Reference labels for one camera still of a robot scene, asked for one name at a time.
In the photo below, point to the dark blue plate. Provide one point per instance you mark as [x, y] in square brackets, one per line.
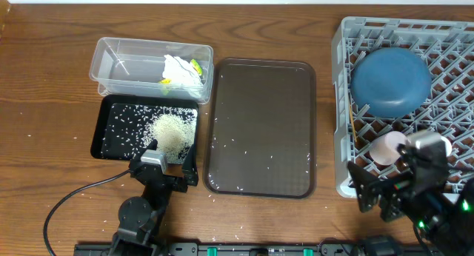
[392, 82]

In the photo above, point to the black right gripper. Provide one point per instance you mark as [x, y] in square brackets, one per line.
[394, 188]

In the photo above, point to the grey dishwasher rack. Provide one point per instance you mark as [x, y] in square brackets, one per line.
[446, 47]

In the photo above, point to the black plastic tray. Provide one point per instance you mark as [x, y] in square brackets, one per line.
[122, 119]

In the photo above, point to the wooden chopstick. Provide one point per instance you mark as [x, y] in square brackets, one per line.
[352, 124]

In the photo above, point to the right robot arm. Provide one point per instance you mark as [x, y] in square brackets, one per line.
[448, 225]

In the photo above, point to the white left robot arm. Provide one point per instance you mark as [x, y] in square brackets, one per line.
[140, 217]

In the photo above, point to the brown serving tray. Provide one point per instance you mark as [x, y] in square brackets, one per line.
[262, 129]

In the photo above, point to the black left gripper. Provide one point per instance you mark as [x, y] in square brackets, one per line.
[191, 176]

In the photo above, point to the clear plastic bin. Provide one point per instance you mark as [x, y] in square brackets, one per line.
[162, 69]

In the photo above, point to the pile of rice grains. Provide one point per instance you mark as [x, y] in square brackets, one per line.
[175, 134]

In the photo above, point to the pink plastic cup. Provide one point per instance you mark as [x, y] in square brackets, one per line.
[383, 150]

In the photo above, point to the white plastic cup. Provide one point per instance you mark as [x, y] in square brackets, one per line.
[448, 146]

